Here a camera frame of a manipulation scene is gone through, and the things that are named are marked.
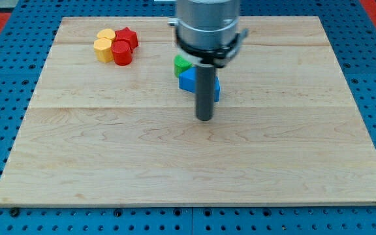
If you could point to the yellow hexagon block front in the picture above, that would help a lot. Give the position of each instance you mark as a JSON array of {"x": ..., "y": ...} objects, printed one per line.
[{"x": 102, "y": 49}]

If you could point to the blue triangular block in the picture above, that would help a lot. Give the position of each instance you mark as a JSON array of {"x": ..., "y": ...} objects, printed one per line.
[{"x": 187, "y": 80}]

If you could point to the green block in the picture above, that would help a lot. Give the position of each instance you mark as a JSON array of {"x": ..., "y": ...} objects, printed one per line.
[{"x": 181, "y": 65}]

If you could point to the red cylinder block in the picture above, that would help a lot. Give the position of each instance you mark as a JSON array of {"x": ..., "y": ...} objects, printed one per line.
[{"x": 121, "y": 51}]

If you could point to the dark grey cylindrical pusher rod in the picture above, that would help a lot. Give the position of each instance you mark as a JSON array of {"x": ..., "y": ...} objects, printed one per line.
[{"x": 204, "y": 91}]

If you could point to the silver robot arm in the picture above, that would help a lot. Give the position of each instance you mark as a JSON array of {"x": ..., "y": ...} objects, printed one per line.
[{"x": 207, "y": 35}]

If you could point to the wooden board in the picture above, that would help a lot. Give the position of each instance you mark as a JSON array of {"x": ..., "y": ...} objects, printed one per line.
[{"x": 285, "y": 132}]

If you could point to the red star block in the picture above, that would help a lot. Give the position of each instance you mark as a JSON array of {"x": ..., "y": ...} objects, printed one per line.
[{"x": 129, "y": 36}]

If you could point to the yellow block rear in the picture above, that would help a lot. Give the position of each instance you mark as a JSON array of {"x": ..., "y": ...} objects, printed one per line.
[{"x": 107, "y": 34}]

